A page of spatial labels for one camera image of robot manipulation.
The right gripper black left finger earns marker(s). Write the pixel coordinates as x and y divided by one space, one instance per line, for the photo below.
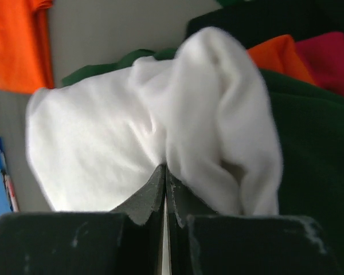
126 240

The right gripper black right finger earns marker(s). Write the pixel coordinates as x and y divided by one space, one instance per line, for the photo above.
304 238

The white t shirt pile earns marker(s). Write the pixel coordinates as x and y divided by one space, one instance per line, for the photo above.
206 114

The orange t shirt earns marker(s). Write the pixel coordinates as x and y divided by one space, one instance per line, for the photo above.
25 55

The red white pen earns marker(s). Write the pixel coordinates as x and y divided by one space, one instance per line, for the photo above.
8 184

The orange folded shirt under pile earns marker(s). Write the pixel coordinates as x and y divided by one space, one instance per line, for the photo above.
279 54

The magenta folded shirt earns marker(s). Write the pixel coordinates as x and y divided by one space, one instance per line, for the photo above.
323 56

